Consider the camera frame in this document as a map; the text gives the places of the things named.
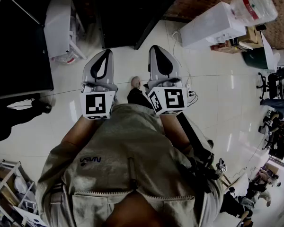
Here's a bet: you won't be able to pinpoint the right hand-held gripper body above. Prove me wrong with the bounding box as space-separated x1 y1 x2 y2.
147 78 188 115

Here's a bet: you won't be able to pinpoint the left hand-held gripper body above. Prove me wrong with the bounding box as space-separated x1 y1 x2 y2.
80 80 118 120

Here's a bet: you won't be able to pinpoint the person's right forearm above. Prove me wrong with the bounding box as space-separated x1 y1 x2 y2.
160 112 192 154

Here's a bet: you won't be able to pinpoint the person's left forearm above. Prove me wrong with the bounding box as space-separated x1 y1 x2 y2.
61 116 102 152

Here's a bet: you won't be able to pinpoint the white power strip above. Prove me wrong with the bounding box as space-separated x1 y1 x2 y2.
185 83 194 98

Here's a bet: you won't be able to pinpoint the person's right shoe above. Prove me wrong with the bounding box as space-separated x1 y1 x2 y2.
131 76 142 89

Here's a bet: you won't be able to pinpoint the red-labelled bottle in door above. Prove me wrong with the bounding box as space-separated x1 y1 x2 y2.
52 51 78 65

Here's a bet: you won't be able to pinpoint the person's black trousers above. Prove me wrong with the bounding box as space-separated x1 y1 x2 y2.
127 87 154 110

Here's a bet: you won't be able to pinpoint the person's grey shirt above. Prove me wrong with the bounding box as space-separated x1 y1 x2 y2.
35 103 224 227

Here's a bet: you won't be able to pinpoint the low cluttered brown box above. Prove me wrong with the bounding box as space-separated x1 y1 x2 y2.
210 38 254 54

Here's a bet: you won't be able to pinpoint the white water dispenser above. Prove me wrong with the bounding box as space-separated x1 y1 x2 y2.
179 1 248 51

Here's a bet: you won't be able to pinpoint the black cabinet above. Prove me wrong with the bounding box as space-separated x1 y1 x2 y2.
0 0 54 101

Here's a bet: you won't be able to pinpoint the green bin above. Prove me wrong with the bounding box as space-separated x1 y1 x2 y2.
241 46 270 70

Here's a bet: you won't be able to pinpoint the cardboard box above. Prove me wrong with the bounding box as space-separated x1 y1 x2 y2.
239 26 263 48

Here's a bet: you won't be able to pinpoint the spare hand-held gripper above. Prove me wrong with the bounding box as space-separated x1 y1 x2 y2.
215 158 228 175

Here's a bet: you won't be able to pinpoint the white board panel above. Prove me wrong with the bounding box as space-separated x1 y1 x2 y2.
260 31 281 72

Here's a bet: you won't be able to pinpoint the black office chair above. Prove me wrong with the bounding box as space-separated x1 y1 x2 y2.
256 66 284 100

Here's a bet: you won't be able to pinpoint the clear water jug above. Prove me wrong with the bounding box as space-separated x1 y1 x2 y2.
230 0 279 26

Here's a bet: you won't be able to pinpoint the wooden stool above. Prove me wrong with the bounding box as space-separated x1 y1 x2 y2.
219 173 249 198

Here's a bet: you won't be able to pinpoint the black wheeled equipment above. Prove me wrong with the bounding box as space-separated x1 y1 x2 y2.
257 110 284 160

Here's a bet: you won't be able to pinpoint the metal shelf rack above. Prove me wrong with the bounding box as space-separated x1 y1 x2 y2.
0 160 42 227

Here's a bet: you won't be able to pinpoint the black cable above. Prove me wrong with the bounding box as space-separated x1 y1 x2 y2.
186 91 199 106

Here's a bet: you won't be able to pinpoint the white cable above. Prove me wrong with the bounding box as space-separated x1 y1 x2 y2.
172 29 192 86

